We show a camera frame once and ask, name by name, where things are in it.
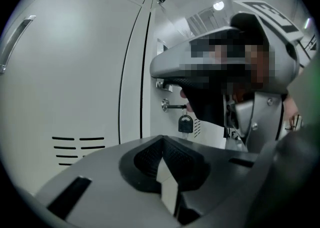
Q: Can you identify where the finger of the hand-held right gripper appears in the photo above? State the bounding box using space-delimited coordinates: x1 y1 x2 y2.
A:
180 79 225 126
149 26 270 96

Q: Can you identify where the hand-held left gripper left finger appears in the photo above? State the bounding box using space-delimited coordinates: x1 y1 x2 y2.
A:
34 134 181 228

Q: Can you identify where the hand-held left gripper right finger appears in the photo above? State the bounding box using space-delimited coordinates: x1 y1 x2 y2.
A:
162 134 259 228

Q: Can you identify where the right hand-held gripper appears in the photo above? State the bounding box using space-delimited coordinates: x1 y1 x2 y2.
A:
223 0 305 152

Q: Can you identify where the black padlock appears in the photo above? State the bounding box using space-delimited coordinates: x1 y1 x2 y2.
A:
164 103 194 133

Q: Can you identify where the white locker door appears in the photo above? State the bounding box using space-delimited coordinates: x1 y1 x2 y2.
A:
141 4 226 148

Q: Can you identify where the grey metal locker cabinet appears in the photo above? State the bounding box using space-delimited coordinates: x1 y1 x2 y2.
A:
0 0 251 173

